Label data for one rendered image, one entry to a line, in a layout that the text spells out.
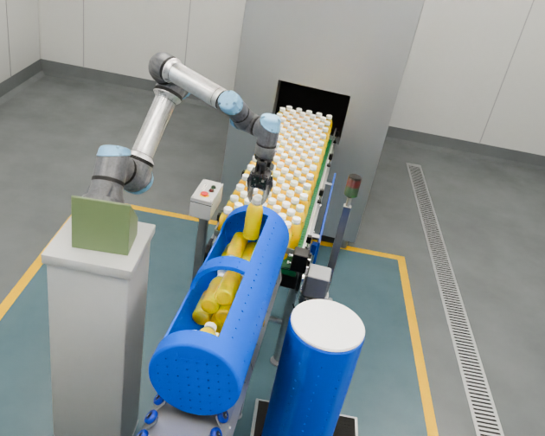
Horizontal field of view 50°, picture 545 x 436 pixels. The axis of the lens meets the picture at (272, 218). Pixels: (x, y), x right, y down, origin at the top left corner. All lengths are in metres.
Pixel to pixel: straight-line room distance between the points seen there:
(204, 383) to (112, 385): 0.78
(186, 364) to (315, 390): 0.62
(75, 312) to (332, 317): 0.95
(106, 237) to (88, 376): 0.64
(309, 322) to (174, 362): 0.60
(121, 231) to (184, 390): 0.61
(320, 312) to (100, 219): 0.86
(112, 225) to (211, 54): 4.75
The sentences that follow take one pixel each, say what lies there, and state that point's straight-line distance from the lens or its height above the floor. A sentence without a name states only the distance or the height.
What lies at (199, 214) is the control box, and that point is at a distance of 2.67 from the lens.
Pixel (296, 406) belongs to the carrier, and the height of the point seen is 0.73.
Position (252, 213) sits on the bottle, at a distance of 2.26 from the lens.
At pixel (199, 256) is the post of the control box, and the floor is 0.74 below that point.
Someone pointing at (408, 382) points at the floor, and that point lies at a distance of 3.62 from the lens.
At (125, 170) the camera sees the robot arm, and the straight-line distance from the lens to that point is 2.17.
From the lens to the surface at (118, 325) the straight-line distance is 2.27.
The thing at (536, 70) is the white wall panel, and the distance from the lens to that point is 6.96.
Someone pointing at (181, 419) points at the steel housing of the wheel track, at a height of 0.93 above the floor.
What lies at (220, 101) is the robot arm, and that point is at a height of 1.71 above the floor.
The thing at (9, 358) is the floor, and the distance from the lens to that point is 3.44.
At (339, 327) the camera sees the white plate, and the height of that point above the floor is 1.04.
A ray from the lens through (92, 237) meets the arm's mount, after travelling 2.14.
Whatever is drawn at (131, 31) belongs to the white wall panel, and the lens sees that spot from 6.85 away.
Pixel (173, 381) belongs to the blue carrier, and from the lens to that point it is 1.82.
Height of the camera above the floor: 2.41
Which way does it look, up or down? 31 degrees down
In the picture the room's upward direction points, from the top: 11 degrees clockwise
